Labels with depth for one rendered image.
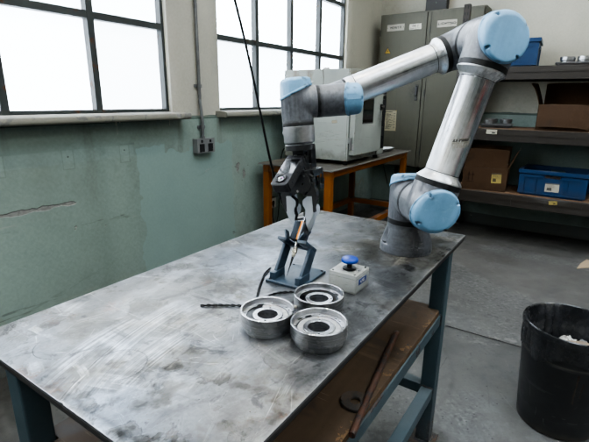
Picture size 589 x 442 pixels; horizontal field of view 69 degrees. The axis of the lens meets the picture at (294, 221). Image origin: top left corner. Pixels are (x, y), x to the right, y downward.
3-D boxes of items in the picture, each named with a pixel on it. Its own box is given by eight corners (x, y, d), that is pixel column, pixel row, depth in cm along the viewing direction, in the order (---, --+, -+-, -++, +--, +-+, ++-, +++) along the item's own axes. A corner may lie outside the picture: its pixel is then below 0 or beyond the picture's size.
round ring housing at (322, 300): (329, 295, 98) (329, 279, 97) (352, 317, 88) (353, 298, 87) (286, 304, 94) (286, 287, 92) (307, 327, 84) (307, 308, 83)
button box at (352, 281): (355, 295, 98) (356, 274, 97) (328, 287, 102) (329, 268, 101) (370, 282, 105) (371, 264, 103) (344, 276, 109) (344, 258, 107)
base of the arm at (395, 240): (391, 238, 139) (393, 208, 137) (437, 246, 131) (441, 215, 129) (372, 250, 127) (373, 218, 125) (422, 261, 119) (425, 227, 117)
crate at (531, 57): (539, 69, 379) (543, 42, 373) (537, 66, 347) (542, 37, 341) (476, 70, 404) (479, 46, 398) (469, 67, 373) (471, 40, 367)
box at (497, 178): (514, 194, 375) (520, 150, 365) (455, 188, 398) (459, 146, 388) (515, 186, 409) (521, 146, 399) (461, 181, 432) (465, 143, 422)
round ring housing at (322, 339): (358, 347, 77) (359, 327, 76) (306, 362, 73) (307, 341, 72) (328, 321, 86) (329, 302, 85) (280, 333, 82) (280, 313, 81)
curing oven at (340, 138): (355, 167, 297) (360, 67, 279) (283, 160, 330) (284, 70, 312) (389, 158, 347) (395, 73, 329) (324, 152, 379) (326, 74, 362)
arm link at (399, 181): (420, 211, 133) (423, 167, 129) (437, 224, 120) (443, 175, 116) (382, 211, 132) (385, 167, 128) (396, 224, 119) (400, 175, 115)
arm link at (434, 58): (471, 18, 118) (305, 84, 118) (493, 10, 107) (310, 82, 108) (481, 60, 121) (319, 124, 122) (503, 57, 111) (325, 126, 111)
